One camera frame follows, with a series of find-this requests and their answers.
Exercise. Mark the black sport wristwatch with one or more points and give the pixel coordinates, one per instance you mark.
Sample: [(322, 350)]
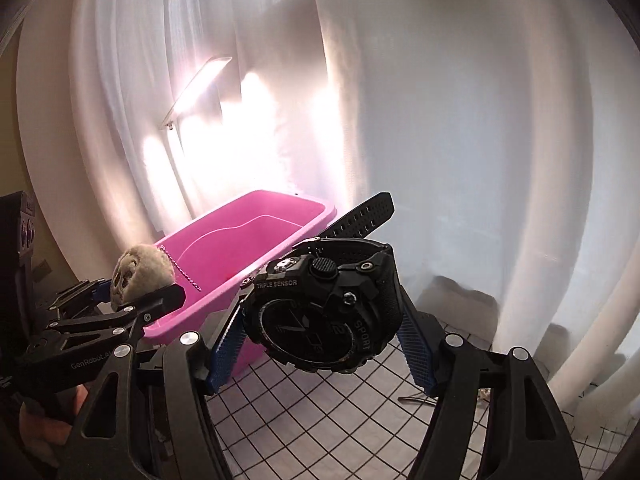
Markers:
[(320, 310)]

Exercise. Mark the black snap hair clip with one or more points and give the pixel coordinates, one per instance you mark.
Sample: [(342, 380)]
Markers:
[(420, 400)]

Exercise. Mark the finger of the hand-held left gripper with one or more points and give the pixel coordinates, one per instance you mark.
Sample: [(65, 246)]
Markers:
[(150, 305), (80, 297)]

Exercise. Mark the person's left hand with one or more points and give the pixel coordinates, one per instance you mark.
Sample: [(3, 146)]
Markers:
[(42, 420)]

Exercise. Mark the white curtain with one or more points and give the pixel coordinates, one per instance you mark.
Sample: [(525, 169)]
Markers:
[(450, 160)]

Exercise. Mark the pink plastic basin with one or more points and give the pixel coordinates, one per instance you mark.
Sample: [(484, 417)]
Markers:
[(215, 260)]

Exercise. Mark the pearl hair claw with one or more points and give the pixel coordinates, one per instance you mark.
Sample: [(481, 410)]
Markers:
[(484, 395)]

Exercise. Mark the beige plush skull ball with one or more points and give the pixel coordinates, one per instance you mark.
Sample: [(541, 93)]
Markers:
[(142, 270)]

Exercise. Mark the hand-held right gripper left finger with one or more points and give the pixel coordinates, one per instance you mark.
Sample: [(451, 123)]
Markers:
[(225, 360)]

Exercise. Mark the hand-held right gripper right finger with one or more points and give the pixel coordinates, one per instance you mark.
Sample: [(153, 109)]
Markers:
[(415, 350)]

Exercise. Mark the white black-grid cloth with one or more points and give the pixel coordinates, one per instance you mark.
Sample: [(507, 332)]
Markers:
[(310, 425)]

